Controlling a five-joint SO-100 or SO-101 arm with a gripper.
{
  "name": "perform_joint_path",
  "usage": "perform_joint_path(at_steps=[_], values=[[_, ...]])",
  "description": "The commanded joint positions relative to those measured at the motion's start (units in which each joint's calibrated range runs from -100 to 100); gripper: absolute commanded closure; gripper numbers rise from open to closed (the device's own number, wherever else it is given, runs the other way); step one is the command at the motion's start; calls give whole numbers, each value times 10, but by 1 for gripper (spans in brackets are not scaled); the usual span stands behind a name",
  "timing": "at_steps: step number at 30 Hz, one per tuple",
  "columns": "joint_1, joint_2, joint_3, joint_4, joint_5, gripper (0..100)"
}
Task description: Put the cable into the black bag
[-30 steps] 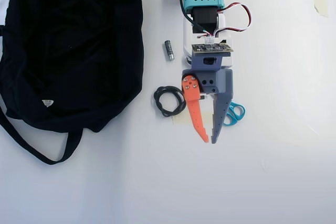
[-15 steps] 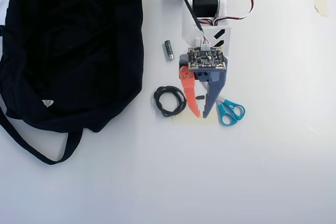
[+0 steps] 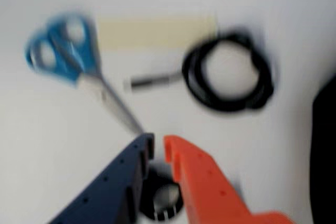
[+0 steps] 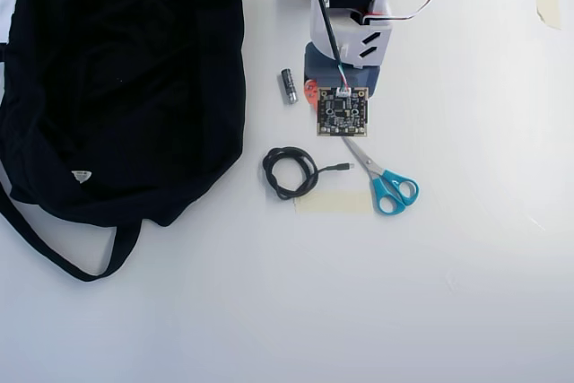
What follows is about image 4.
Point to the black fabric bag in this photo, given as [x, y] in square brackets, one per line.
[121, 87]

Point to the black silver AA battery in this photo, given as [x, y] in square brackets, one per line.
[289, 85]

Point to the grey-blue gripper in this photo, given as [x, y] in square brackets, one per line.
[364, 76]

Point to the beige masking tape strip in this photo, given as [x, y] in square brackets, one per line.
[548, 2]
[332, 203]

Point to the white teal grey robot arm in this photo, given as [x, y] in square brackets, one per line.
[354, 37]

